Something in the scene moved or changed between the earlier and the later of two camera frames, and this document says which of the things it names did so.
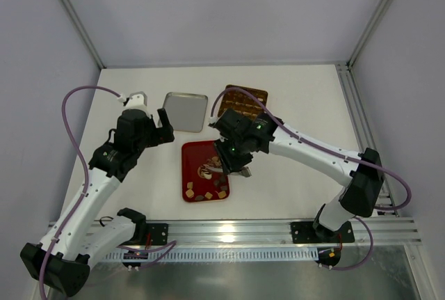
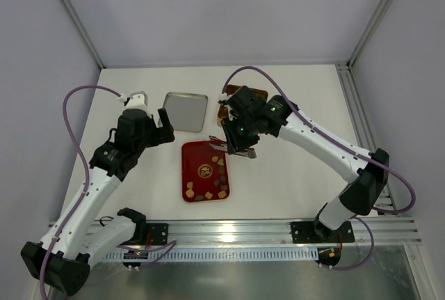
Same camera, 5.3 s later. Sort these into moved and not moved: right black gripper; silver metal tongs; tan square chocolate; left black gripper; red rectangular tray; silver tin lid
Moved: right black gripper; silver metal tongs
Not moved: silver tin lid; left black gripper; red rectangular tray; tan square chocolate
